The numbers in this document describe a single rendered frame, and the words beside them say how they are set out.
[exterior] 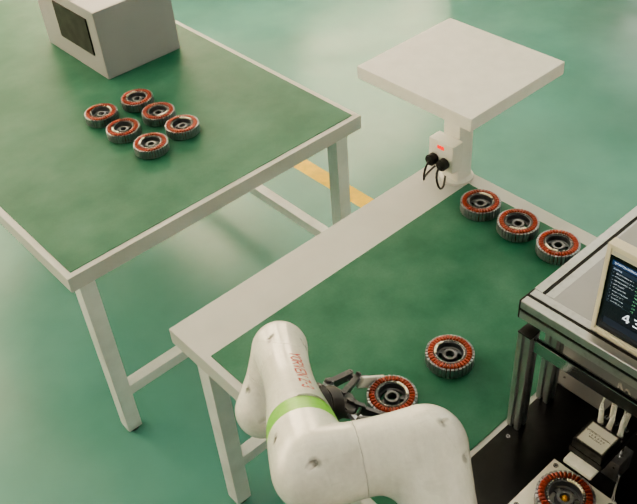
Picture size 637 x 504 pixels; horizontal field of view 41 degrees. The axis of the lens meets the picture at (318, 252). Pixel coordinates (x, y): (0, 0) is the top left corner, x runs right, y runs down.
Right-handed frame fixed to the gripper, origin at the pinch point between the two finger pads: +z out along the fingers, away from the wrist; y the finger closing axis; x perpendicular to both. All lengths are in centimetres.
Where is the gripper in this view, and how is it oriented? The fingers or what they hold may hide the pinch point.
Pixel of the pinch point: (391, 398)
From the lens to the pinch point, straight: 189.8
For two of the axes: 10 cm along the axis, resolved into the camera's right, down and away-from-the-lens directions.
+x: 3.7, -8.4, -3.9
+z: 7.7, 0.4, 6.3
